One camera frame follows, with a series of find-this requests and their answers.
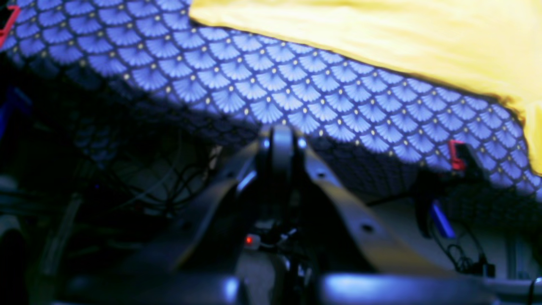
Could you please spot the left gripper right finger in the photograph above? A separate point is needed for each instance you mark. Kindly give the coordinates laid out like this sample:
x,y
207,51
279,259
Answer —
x,y
360,240

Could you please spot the blue fan-patterned table cloth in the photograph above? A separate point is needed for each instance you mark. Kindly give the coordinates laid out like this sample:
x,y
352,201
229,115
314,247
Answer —
x,y
105,67

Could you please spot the red and black clamp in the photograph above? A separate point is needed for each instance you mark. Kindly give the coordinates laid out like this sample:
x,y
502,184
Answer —
x,y
462,156

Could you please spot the blue handled clamp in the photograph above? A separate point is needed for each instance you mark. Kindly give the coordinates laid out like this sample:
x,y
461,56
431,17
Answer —
x,y
441,221

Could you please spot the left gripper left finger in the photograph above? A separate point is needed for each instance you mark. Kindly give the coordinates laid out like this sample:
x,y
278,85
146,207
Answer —
x,y
209,236

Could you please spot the yellow T-shirt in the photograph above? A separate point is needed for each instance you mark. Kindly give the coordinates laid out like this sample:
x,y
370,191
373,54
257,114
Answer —
x,y
488,47

